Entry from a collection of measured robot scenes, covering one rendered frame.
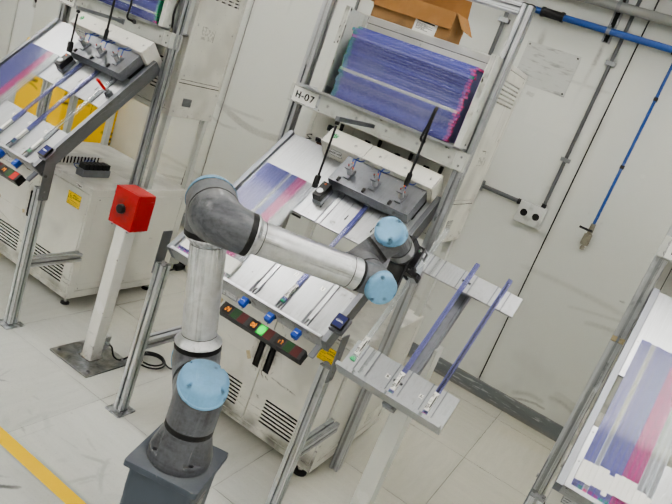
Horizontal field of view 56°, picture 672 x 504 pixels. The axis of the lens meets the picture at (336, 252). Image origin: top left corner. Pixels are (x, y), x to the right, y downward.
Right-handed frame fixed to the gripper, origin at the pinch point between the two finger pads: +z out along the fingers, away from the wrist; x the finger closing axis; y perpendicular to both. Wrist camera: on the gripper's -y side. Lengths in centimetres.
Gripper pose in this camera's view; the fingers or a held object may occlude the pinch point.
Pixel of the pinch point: (409, 280)
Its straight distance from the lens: 185.6
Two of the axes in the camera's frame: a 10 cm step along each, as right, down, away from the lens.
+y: 5.3, -8.3, 1.6
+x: -8.0, -4.3, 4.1
